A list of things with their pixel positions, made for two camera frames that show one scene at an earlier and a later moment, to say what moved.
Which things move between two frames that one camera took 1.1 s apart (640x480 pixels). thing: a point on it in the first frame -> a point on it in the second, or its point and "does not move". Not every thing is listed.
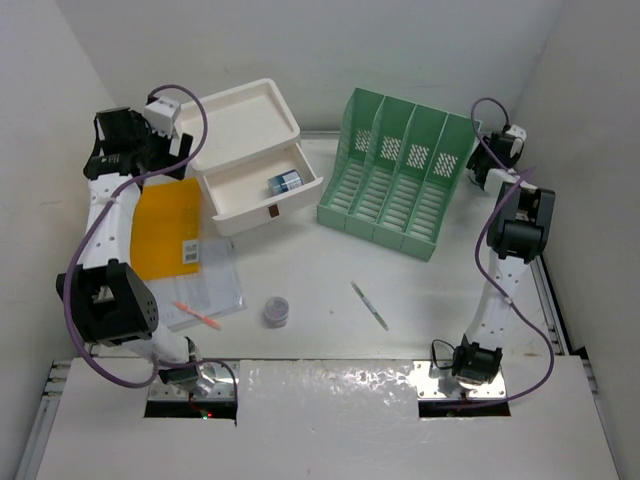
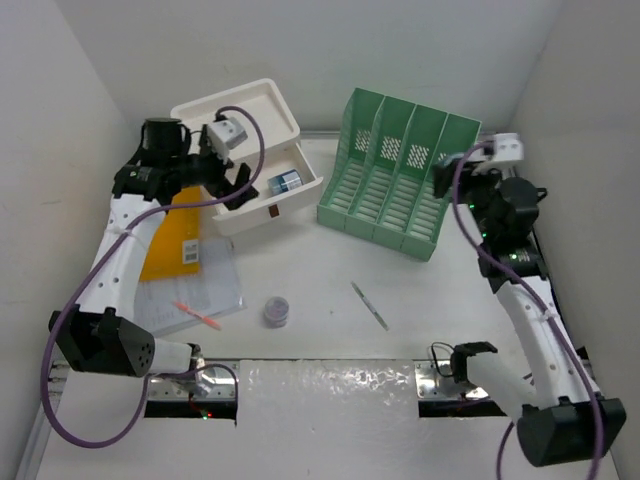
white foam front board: (328, 419) does not move
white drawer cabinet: (251, 167) does not move
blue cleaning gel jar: (284, 182) does not move
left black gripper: (143, 130) -> (218, 186)
